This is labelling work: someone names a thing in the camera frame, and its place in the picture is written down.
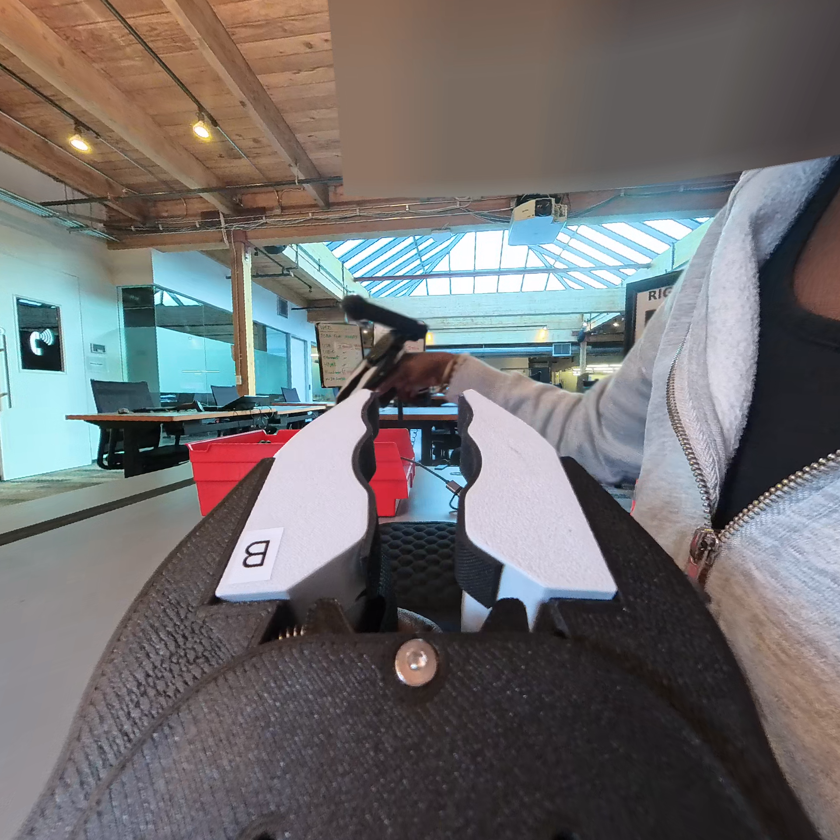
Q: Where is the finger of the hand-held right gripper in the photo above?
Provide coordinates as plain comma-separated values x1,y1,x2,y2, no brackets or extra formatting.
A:
336,366,379,403

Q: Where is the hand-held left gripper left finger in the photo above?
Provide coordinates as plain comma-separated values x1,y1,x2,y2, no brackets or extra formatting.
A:
215,389,382,608

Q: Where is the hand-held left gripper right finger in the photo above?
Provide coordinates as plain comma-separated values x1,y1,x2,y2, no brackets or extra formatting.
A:
455,389,619,632

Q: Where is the blue braided usb-c cable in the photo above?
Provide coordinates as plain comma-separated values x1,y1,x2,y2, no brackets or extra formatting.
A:
399,457,469,513

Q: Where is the person's right forearm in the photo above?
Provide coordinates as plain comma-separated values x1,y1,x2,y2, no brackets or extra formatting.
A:
449,341,665,488

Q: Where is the person's right hand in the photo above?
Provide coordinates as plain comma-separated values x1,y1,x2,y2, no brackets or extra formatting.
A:
392,352,460,403

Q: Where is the white whiteboard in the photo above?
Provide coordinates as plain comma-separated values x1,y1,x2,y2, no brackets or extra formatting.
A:
315,322,366,388

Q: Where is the wooden office desk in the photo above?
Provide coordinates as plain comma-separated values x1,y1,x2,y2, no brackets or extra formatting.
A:
66,403,329,478

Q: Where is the white ceiling projector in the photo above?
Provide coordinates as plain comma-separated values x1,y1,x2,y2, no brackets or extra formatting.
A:
508,193,569,248

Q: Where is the black office chair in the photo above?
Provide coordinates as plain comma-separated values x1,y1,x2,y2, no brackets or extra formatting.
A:
91,379,166,469

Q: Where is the black framed poster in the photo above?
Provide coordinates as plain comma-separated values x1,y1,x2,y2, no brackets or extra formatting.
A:
623,271,685,353

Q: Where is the black undershirt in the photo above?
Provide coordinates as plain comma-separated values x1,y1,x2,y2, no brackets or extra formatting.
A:
712,177,840,526

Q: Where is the black phone sign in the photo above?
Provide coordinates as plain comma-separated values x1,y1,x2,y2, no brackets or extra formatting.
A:
16,297,66,374

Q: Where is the wooden support post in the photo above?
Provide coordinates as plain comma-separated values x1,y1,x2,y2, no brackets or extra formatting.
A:
230,239,256,398

